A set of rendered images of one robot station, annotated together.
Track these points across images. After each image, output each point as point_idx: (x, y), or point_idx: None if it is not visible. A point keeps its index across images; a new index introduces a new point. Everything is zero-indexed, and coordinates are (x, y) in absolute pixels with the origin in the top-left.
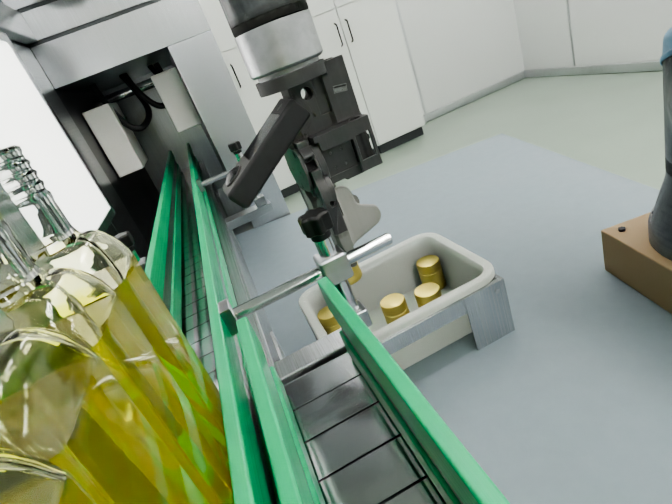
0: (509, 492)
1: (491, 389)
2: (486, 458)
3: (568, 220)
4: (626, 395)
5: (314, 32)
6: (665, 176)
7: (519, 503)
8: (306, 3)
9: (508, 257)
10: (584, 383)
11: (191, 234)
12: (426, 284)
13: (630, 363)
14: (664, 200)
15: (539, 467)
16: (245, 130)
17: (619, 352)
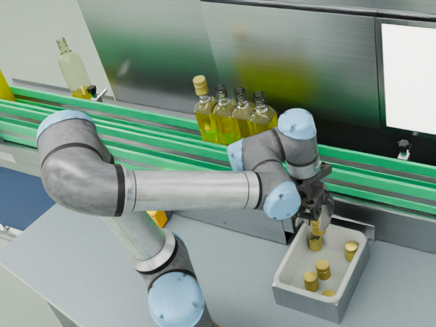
0: (244, 247)
1: (268, 273)
2: (255, 252)
3: None
4: (225, 291)
5: (288, 169)
6: (213, 324)
7: (240, 246)
8: (288, 162)
9: None
10: (239, 290)
11: None
12: (313, 279)
13: (228, 305)
14: (215, 323)
15: (240, 257)
16: None
17: (232, 308)
